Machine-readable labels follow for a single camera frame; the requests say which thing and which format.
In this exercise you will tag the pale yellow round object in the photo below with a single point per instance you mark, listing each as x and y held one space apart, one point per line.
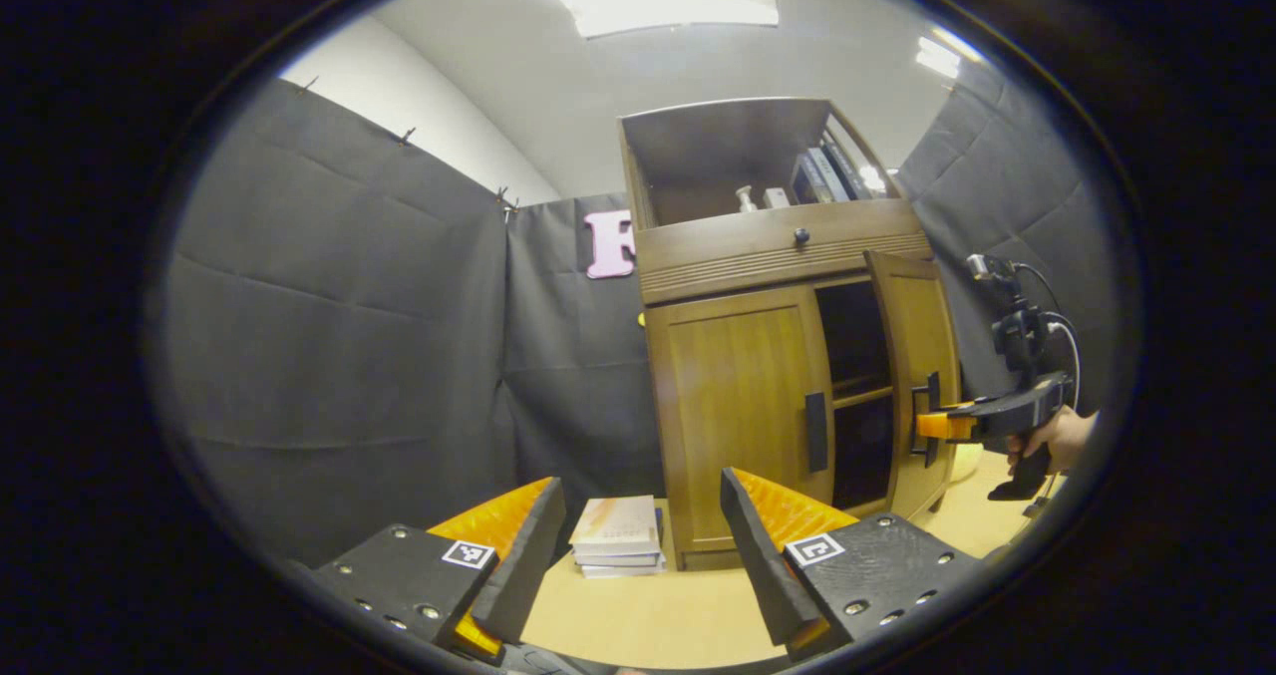
965 464

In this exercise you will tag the grey spine book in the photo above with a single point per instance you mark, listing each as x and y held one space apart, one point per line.
829 174

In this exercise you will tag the large ceiling light panel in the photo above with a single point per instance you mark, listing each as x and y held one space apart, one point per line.
668 4

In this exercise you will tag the small white bottle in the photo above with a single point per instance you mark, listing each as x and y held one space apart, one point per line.
745 202

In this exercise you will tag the wooden double-door shoe cabinet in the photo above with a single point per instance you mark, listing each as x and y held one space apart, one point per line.
718 147

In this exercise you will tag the small white box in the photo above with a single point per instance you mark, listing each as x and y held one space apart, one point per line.
776 198

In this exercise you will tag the thin white book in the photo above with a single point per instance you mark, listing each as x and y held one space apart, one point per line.
624 571
620 560

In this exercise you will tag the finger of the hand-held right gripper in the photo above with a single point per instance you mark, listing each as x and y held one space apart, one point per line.
945 426

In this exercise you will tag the wooden cabinet drawer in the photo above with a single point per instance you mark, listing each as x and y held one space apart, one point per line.
718 246

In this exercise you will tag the wooden shoe cabinet door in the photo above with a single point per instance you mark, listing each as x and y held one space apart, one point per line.
738 406
922 326

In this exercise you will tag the wooden cabinet shelf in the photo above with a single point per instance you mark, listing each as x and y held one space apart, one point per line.
863 395

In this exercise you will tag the small ceiling light panel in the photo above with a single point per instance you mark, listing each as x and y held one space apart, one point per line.
939 57

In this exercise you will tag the black backdrop cloth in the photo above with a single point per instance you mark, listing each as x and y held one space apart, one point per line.
329 336

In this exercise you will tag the dark blue book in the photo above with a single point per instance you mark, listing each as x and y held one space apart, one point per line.
805 181
852 168

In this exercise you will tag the cream cover book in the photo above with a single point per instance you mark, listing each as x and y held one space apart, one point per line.
616 523

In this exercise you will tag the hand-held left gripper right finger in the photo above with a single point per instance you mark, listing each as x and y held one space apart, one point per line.
763 575

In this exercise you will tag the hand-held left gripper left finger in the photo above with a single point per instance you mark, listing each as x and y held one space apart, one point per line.
523 575

